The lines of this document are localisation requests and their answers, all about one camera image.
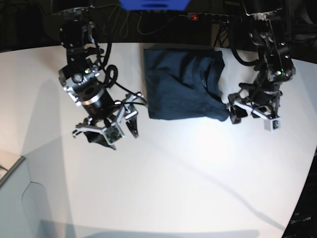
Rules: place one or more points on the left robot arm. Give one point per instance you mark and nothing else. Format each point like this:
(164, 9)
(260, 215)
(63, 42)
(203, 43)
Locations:
(266, 32)

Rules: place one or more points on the white adjacent table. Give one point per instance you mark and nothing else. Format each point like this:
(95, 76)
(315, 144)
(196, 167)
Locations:
(19, 215)

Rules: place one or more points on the white power strip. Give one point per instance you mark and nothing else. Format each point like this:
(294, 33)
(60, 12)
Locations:
(210, 17)

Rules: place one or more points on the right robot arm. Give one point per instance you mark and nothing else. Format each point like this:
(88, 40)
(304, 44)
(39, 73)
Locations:
(90, 81)

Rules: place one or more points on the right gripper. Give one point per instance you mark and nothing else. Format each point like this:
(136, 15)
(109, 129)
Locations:
(102, 126)

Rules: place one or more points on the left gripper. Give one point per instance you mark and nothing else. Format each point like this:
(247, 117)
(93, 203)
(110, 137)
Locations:
(258, 100)

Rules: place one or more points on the blue plastic mount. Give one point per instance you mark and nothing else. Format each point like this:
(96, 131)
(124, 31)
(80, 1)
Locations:
(139, 5)

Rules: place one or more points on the dark blue t-shirt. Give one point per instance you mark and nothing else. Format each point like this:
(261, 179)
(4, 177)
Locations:
(183, 84)

